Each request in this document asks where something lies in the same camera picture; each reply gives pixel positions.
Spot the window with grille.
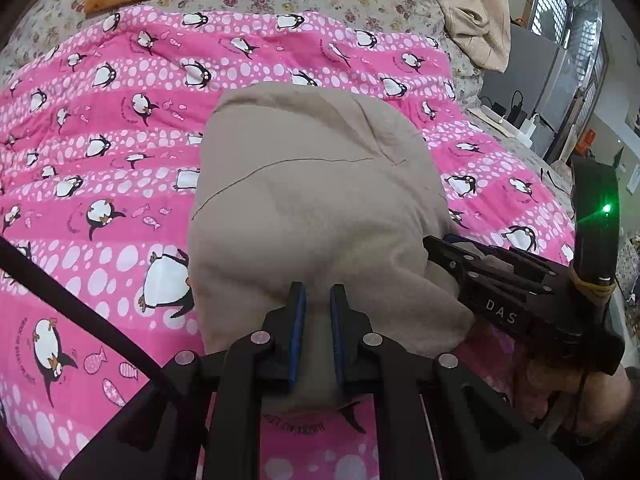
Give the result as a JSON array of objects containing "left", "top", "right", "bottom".
[{"left": 530, "top": 0, "right": 612, "bottom": 111}]

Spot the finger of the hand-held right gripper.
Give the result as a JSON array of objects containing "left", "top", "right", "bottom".
[
  {"left": 444, "top": 233, "right": 557, "bottom": 282},
  {"left": 423, "top": 235, "right": 502, "bottom": 292}
]

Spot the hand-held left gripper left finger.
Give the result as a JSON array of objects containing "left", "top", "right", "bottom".
[{"left": 60, "top": 282, "right": 308, "bottom": 480}]

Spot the beige zip jacket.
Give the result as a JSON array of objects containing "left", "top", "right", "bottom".
[{"left": 187, "top": 82, "right": 476, "bottom": 401}]

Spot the black cable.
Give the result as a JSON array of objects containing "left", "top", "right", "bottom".
[{"left": 0, "top": 236, "right": 173, "bottom": 392}]

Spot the grey cabinet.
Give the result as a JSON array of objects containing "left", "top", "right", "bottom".
[{"left": 509, "top": 25, "right": 586, "bottom": 161}]

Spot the person's right hand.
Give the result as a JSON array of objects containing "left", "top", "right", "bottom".
[{"left": 516, "top": 354, "right": 634, "bottom": 442}]

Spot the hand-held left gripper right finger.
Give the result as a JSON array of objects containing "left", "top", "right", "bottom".
[{"left": 330, "top": 284, "right": 586, "bottom": 480}]

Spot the black charger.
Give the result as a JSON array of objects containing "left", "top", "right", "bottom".
[{"left": 509, "top": 90, "right": 527, "bottom": 127}]

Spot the beige curtain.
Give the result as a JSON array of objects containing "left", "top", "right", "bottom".
[{"left": 400, "top": 0, "right": 512, "bottom": 72}]

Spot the pink penguin print blanket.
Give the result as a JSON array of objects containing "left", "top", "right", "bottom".
[{"left": 0, "top": 2, "right": 576, "bottom": 480}]

